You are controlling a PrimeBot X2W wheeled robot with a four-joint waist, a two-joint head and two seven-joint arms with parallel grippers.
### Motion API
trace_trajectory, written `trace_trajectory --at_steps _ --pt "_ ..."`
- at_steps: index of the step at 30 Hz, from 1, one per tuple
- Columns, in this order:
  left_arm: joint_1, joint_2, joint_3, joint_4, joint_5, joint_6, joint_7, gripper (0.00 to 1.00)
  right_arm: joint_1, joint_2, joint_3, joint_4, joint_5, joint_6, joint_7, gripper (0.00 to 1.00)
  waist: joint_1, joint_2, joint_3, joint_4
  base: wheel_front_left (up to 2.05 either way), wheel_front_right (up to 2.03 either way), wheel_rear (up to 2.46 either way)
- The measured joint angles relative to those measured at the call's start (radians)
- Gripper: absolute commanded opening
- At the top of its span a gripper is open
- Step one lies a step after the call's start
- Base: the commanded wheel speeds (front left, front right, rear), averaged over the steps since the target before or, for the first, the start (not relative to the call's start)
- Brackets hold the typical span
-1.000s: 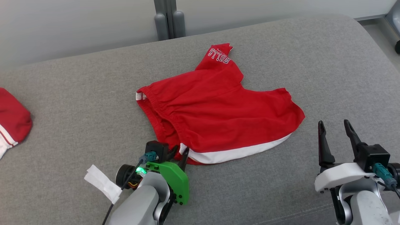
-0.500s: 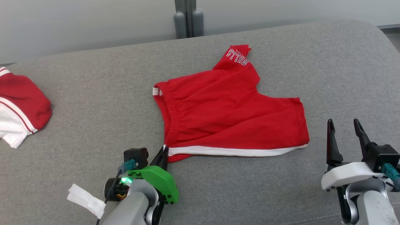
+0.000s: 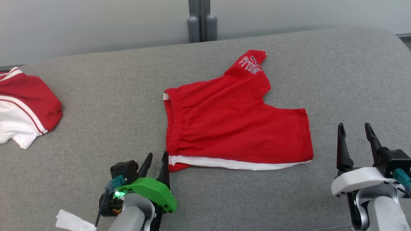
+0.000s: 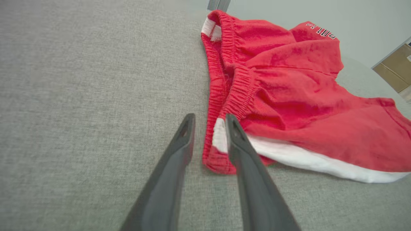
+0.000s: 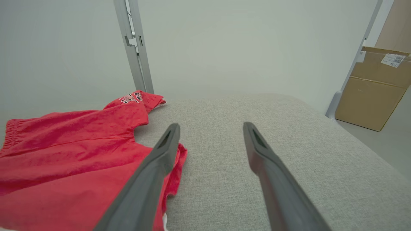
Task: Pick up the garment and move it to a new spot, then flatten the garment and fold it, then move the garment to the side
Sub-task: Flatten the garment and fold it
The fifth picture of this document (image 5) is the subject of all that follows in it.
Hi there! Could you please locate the grey metal partition post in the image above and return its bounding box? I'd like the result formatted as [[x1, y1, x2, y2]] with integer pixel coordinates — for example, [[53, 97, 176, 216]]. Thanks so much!
[[128, 0, 155, 94], [113, 0, 146, 93]]

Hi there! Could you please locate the brown cardboard box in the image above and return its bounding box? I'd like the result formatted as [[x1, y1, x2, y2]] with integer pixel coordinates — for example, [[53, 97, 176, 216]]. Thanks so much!
[[335, 47, 411, 132]]

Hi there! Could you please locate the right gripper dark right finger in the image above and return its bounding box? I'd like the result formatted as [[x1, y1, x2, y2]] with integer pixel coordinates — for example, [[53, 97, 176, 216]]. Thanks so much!
[[243, 121, 333, 231]]

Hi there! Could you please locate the red shorts white trim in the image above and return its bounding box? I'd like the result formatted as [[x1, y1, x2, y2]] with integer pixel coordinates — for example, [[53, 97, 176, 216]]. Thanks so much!
[[0, 90, 188, 231]]

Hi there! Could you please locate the light grey partition post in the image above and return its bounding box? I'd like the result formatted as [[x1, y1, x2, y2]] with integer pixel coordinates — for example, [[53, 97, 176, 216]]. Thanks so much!
[[325, 0, 384, 119]]

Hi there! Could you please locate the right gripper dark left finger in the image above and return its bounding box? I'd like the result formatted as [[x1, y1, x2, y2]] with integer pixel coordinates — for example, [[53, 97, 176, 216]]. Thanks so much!
[[93, 123, 181, 231]]

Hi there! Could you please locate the white shipping label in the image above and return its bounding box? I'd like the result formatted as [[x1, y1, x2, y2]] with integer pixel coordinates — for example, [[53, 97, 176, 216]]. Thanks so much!
[[381, 53, 407, 68]]

